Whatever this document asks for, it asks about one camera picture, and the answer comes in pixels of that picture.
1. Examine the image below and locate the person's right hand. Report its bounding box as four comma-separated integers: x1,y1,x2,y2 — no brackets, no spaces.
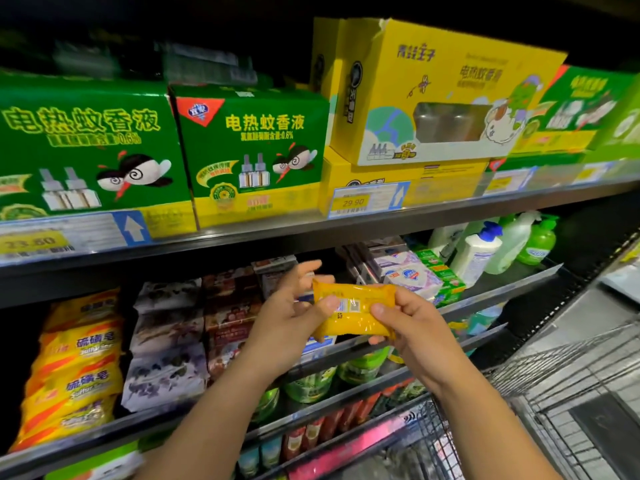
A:
370,287,468,398

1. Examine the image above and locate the person's left hand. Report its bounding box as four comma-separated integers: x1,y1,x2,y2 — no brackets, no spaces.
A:
238,259,343,383

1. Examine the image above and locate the stack of pink soap boxes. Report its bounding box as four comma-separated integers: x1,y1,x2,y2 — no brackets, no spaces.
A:
200,267,263,381

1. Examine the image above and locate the stack of green soap boxes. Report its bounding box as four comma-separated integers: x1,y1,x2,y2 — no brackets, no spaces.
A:
415,247,468,306

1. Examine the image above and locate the stack of white purple soap boxes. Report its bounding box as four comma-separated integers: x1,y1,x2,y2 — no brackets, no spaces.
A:
350,239,446,302

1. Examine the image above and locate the yellow soap packet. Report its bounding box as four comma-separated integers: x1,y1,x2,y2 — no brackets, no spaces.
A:
312,279,398,341
42,287,121,331
8,395,119,453
22,363,124,410
32,319,126,372

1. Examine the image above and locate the white hand sanitizer bottle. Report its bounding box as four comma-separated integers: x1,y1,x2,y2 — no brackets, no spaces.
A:
428,223,471,258
450,223,504,288

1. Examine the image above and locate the stack of floral soap boxes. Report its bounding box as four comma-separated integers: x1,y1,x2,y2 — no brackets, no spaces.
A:
120,279,209,414

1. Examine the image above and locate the bright green hand sanitizer bottle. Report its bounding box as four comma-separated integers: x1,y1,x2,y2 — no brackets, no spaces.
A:
517,215,561,266

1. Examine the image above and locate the person's left forearm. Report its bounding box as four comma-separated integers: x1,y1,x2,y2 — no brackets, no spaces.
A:
133,365,293,480

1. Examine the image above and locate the person's right forearm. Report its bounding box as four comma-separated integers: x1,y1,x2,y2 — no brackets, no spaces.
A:
433,377,563,480

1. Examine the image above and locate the row of red tubes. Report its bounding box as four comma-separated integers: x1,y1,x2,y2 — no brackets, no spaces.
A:
282,379,426,462

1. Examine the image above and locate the row of blue white tubes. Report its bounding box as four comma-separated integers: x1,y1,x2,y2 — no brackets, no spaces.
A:
238,435,283,478

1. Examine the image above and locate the pink flat pack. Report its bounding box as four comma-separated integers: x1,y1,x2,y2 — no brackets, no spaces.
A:
290,409,426,480

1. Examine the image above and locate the white blue price tag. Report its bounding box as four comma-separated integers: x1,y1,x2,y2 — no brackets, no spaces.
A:
328,181,411,218
0,209,153,264
570,161,613,186
483,167,538,196

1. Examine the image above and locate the flat yellow box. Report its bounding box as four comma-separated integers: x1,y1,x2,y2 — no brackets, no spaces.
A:
320,149,491,218

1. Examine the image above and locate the green box mosquito print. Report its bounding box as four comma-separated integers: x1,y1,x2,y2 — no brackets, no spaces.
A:
170,85,331,231
0,75,198,241

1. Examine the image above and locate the green white carton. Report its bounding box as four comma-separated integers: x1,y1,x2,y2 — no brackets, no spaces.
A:
45,439,146,480

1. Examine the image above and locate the green yellow cartoon box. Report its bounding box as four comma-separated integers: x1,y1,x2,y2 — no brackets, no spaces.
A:
510,65,636,158

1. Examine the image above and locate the large yellow box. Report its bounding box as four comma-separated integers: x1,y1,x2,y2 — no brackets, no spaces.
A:
312,17,568,168

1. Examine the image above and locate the green box bottle print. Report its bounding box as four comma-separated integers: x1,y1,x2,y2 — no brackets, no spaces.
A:
590,79,640,162

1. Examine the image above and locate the row of dark green packs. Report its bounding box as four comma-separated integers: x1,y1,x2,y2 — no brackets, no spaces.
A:
0,35,261,88

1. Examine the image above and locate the wire basket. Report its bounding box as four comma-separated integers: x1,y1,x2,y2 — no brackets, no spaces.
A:
390,319,640,480

